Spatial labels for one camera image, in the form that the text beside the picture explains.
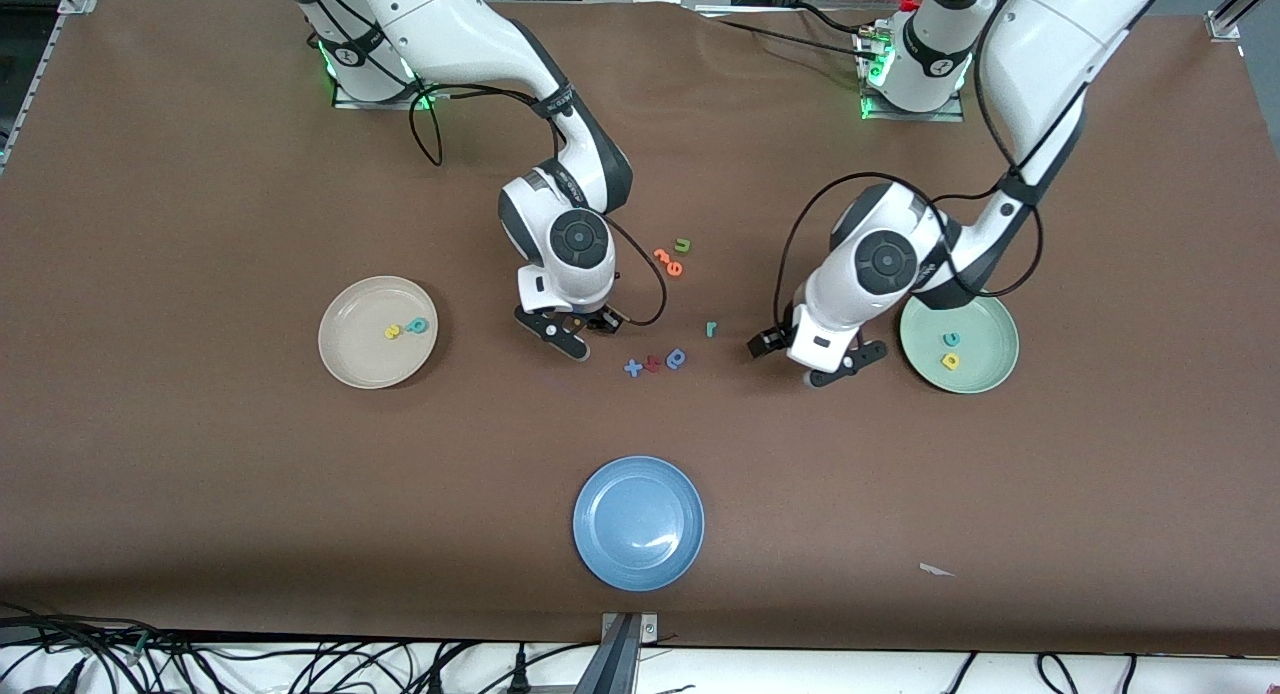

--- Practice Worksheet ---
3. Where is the aluminium frame rail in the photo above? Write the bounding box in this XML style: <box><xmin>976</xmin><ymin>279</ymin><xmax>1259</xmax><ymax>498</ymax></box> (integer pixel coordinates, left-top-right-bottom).
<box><xmin>0</xmin><ymin>0</ymin><xmax>99</xmax><ymax>170</ymax></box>
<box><xmin>1205</xmin><ymin>0</ymin><xmax>1280</xmax><ymax>43</ymax></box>

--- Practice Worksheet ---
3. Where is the brown table cover sheet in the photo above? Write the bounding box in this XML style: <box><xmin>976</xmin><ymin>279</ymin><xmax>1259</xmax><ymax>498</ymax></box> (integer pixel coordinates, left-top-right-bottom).
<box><xmin>0</xmin><ymin>0</ymin><xmax>1280</xmax><ymax>657</ymax></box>

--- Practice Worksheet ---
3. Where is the blue plate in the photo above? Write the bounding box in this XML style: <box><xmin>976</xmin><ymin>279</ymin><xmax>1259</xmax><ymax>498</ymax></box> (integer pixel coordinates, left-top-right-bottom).
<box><xmin>572</xmin><ymin>455</ymin><xmax>706</xmax><ymax>592</ymax></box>

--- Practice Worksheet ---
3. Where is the grey metal bracket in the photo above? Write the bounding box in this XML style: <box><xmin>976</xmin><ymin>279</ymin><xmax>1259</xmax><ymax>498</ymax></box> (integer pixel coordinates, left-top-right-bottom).
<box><xmin>598</xmin><ymin>612</ymin><xmax>659</xmax><ymax>694</ymax></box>

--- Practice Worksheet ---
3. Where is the green plate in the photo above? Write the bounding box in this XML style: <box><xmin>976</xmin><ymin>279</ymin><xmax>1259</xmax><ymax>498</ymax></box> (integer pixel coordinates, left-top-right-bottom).
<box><xmin>898</xmin><ymin>288</ymin><xmax>1021</xmax><ymax>395</ymax></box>

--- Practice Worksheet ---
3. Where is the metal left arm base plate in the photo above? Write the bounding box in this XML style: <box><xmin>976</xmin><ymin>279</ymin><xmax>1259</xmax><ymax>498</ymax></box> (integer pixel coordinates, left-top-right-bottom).
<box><xmin>856</xmin><ymin>26</ymin><xmax>966</xmax><ymax>123</ymax></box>

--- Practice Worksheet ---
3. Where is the black base cable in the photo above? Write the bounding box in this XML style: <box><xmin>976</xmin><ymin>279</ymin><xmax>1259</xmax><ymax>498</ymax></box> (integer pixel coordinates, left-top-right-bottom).
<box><xmin>795</xmin><ymin>1</ymin><xmax>873</xmax><ymax>39</ymax></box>
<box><xmin>695</xmin><ymin>14</ymin><xmax>881</xmax><ymax>65</ymax></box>

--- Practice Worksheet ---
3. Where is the beige plate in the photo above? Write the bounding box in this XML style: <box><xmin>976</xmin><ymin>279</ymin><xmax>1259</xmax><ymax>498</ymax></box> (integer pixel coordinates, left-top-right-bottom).
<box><xmin>318</xmin><ymin>275</ymin><xmax>439</xmax><ymax>390</ymax></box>

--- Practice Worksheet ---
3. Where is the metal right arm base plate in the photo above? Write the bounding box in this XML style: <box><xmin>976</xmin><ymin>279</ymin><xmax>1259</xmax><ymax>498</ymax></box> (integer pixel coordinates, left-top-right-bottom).
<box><xmin>332</xmin><ymin>34</ymin><xmax>443</xmax><ymax>112</ymax></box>

